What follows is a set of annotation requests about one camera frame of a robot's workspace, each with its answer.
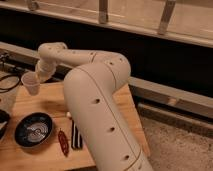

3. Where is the metal rail frame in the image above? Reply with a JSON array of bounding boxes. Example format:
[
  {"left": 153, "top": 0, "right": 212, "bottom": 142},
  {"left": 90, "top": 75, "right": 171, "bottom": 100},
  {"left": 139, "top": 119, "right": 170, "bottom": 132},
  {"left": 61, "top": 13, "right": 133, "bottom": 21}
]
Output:
[{"left": 0, "top": 0, "right": 213, "bottom": 48}]

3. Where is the red small tool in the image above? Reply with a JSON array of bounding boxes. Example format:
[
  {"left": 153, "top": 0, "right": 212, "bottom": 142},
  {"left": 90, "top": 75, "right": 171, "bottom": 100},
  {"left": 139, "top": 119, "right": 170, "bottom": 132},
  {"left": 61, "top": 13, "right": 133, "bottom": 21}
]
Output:
[{"left": 58, "top": 130, "right": 69, "bottom": 156}]

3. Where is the black bowl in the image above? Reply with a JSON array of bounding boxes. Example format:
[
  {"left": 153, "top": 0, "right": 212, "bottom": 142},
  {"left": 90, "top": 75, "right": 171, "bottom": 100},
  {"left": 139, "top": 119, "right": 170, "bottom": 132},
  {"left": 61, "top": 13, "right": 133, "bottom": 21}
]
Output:
[{"left": 14, "top": 112, "right": 53, "bottom": 148}]

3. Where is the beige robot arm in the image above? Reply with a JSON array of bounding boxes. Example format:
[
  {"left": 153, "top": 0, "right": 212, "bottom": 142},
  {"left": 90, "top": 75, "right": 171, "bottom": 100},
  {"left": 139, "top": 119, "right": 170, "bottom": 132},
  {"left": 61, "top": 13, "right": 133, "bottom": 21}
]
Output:
[{"left": 36, "top": 42, "right": 153, "bottom": 171}]

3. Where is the black cable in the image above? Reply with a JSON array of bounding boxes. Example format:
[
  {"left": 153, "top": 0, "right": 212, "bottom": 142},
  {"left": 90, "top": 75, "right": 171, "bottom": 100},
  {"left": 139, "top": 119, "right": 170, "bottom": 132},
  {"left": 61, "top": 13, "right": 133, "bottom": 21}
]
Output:
[{"left": 0, "top": 73, "right": 24, "bottom": 94}]

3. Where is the white tube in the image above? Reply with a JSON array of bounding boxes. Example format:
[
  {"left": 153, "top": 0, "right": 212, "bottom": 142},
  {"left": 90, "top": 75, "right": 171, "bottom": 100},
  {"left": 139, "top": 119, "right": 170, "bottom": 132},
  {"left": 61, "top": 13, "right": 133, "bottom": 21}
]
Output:
[{"left": 66, "top": 112, "right": 72, "bottom": 119}]

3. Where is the dark object at left edge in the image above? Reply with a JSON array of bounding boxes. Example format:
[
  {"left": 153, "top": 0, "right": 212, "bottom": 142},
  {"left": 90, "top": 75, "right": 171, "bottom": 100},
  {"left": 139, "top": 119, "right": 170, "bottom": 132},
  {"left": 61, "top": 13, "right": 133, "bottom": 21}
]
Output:
[{"left": 0, "top": 109, "right": 10, "bottom": 139}]

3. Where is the white ceramic cup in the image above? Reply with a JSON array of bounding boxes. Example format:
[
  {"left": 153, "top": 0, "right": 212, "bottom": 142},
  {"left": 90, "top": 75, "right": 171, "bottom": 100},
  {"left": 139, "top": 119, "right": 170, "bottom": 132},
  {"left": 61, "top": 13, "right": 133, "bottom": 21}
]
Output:
[{"left": 21, "top": 72, "right": 40, "bottom": 96}]

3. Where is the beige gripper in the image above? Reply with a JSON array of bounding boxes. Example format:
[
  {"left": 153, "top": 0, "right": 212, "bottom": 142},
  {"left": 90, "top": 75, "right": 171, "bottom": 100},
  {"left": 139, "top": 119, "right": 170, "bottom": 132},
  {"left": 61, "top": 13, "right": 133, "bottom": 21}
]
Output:
[{"left": 35, "top": 59, "right": 56, "bottom": 82}]

